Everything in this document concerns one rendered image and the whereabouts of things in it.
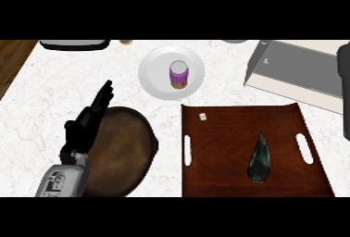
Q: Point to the white round plate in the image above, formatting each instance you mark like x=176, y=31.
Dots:
x=155, y=71

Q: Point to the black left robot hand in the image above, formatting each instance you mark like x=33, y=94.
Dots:
x=86, y=123

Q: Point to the grey round object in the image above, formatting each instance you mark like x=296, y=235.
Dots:
x=235, y=41

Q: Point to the purple can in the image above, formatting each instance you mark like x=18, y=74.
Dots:
x=179, y=75

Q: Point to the small tan object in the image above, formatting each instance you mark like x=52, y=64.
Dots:
x=126, y=41

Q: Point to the dark red wooden tray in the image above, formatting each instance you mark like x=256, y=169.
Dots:
x=228, y=154

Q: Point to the dark grey upright appliance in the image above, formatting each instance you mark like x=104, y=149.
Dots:
x=344, y=92

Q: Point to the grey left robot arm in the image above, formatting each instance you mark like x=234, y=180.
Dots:
x=62, y=180

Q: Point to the black and grey appliance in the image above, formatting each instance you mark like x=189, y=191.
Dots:
x=76, y=44

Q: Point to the grey tiered shelf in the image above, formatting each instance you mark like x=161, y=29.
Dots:
x=296, y=74

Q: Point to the small white tag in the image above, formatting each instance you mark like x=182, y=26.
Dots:
x=203, y=116

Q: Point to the brown oval wooden board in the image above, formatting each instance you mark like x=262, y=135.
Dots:
x=123, y=151

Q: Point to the dark green pepper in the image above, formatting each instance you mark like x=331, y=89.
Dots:
x=259, y=160

